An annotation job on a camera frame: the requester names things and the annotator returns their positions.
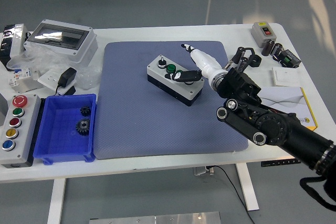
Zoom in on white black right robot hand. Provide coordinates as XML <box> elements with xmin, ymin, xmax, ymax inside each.
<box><xmin>164</xmin><ymin>42</ymin><xmax>228</xmax><ymax>84</ymax></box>

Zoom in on grey four-button control box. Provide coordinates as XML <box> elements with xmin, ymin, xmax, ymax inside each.
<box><xmin>146</xmin><ymin>55</ymin><xmax>205</xmax><ymax>107</ymax></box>

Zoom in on grey five-button control box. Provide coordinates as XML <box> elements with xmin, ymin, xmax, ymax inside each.
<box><xmin>0</xmin><ymin>94</ymin><xmax>42</xmax><ymax>168</ymax></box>

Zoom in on black hex nut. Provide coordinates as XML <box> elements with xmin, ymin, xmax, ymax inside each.
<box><xmin>248</xmin><ymin>55</ymin><xmax>263</xmax><ymax>68</ymax></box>

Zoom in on black module green terminal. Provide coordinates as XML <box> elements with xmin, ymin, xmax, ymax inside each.
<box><xmin>278</xmin><ymin>49</ymin><xmax>302</xmax><ymax>69</ymax></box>

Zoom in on white yellow cardboard box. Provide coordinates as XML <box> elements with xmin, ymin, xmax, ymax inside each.
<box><xmin>258</xmin><ymin>86</ymin><xmax>319</xmax><ymax>132</ymax></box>

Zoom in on blue-grey table mat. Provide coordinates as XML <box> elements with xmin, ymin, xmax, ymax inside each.
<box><xmin>93</xmin><ymin>40</ymin><xmax>249</xmax><ymax>160</ymax></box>

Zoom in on black table control panel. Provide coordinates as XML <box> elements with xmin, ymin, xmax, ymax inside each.
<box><xmin>261</xmin><ymin>159</ymin><xmax>300</xmax><ymax>167</ymax></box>

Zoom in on grey distribution box clear lid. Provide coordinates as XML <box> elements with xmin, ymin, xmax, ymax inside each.
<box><xmin>23</xmin><ymin>19</ymin><xmax>98</xmax><ymax>64</ymax></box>

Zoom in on white table leg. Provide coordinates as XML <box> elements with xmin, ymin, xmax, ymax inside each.
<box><xmin>47</xmin><ymin>178</ymin><xmax>66</xmax><ymax>224</ymax></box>
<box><xmin>235</xmin><ymin>163</ymin><xmax>260</xmax><ymax>211</ymax></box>

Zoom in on large black gear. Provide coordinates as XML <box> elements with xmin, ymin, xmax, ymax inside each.
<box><xmin>75</xmin><ymin>118</ymin><xmax>91</xmax><ymax>137</ymax></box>

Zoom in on black power adapter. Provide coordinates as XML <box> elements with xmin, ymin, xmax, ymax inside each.
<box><xmin>54</xmin><ymin>67</ymin><xmax>78</xmax><ymax>96</ymax></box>

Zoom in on clear plastic bag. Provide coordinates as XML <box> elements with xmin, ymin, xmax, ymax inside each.
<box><xmin>6</xmin><ymin>42</ymin><xmax>102</xmax><ymax>91</ymax></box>

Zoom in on silver metal floor plate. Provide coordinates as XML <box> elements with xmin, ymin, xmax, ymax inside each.
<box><xmin>88</xmin><ymin>211</ymin><xmax>222</xmax><ymax>224</ymax></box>

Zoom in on blue plastic bin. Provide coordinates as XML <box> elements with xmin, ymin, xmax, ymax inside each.
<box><xmin>33</xmin><ymin>93</ymin><xmax>97</xmax><ymax>166</ymax></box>

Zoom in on silver metal mounting plate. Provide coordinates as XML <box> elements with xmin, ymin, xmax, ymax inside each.
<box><xmin>19</xmin><ymin>73</ymin><xmax>45</xmax><ymax>94</ymax></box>

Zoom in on white circuit breaker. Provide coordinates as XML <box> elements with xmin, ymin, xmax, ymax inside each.
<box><xmin>7</xmin><ymin>67</ymin><xmax>35</xmax><ymax>88</ymax></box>

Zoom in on white black wrapped device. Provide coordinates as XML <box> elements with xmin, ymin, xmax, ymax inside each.
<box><xmin>0</xmin><ymin>24</ymin><xmax>31</xmax><ymax>71</ymax></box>

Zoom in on grey two-button switch box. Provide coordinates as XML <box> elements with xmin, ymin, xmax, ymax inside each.
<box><xmin>250</xmin><ymin>22</ymin><xmax>277</xmax><ymax>48</ymax></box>

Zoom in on white wall switch panel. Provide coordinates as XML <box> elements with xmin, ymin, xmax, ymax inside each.
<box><xmin>271</xmin><ymin>66</ymin><xmax>300</xmax><ymax>87</ymax></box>

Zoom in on metal bracket under table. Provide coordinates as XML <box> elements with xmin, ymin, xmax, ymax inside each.
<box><xmin>193</xmin><ymin>166</ymin><xmax>215</xmax><ymax>176</ymax></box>

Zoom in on black floor cable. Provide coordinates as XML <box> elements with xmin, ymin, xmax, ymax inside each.
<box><xmin>209</xmin><ymin>165</ymin><xmax>255</xmax><ymax>224</ymax></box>

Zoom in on white wall socket panel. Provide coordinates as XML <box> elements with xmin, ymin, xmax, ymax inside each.
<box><xmin>37</xmin><ymin>69</ymin><xmax>76</xmax><ymax>95</ymax></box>

